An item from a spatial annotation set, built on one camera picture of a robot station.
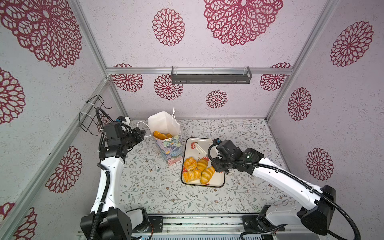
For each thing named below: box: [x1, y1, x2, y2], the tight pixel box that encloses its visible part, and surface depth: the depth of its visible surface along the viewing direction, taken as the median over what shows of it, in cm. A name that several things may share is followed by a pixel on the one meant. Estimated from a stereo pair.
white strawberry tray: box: [180, 137, 225, 188], surface depth 90 cm
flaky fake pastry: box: [182, 169, 202, 183], surface depth 88 cm
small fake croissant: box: [197, 158, 208, 172], surface depth 92 cm
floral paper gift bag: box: [147, 107, 183, 166], surface depth 90 cm
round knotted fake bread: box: [184, 156, 198, 171], surface depth 92 cm
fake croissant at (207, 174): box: [200, 166, 215, 185], surface depth 89 cm
